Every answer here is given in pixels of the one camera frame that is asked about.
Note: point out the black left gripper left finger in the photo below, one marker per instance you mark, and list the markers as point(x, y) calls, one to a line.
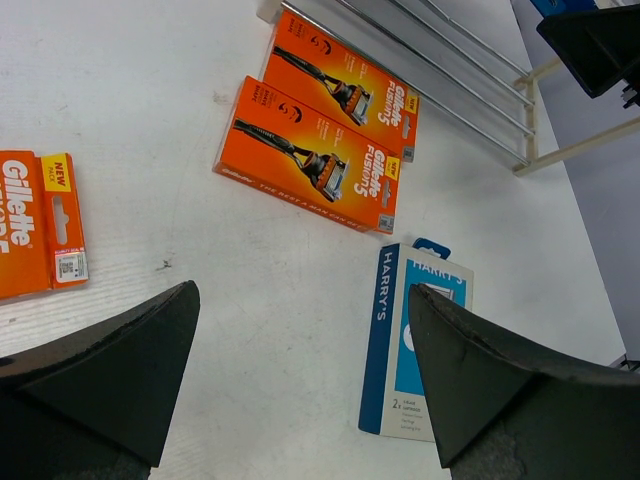
point(98, 403)

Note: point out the orange Gillette Fusion5 box right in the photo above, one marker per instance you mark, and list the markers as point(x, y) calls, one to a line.
point(312, 66)

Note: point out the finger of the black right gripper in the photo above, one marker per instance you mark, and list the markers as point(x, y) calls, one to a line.
point(600, 47)

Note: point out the orange Gillette Fusion5 box left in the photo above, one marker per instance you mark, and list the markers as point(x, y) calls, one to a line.
point(42, 237)

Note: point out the orange gillette fusion5 box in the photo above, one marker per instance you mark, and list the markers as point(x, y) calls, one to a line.
point(312, 66)
point(279, 146)
point(42, 237)

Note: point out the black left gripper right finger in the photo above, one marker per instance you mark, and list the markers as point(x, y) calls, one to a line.
point(504, 407)

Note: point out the blue Harry's razor box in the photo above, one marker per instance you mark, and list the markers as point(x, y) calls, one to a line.
point(392, 400)

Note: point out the cream metal-rod shelf rack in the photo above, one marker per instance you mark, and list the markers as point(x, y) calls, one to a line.
point(389, 32)

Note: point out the orange Gillette Fusion5 box middle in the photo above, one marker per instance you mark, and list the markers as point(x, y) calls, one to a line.
point(279, 146)

